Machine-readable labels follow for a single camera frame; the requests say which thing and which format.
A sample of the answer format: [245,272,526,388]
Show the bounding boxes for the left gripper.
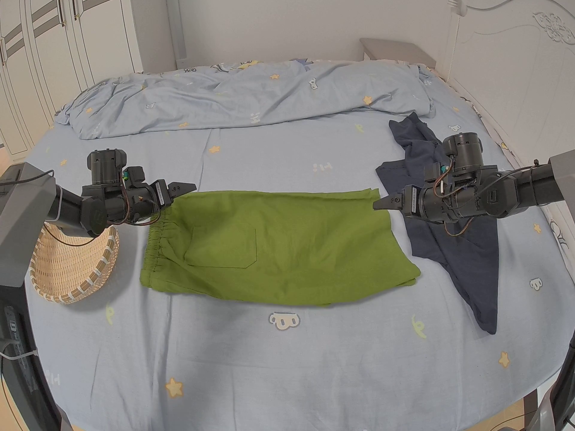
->
[134,179,174,219]

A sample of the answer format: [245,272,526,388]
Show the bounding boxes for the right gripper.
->
[402,183,448,220]

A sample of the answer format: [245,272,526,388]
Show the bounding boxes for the green shorts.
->
[139,188,422,308]

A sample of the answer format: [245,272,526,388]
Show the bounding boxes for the dark blue garment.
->
[376,113,500,335]

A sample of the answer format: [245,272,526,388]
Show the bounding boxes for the round woven basket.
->
[29,222,121,305]

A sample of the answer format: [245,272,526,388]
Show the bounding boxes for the bed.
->
[0,0,575,431]

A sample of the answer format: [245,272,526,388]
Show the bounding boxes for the pale blue quilt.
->
[55,59,437,140]

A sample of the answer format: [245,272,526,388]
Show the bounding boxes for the grey bedside table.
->
[359,38,437,70]

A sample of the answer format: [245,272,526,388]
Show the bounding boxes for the white wardrobe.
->
[0,0,144,156]

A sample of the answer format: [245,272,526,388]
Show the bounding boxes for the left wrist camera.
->
[123,166,146,188]

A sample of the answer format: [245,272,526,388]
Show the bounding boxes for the black cable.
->
[0,170,56,187]

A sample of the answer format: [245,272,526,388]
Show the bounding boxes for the grey wall pipe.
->
[163,0,187,69]

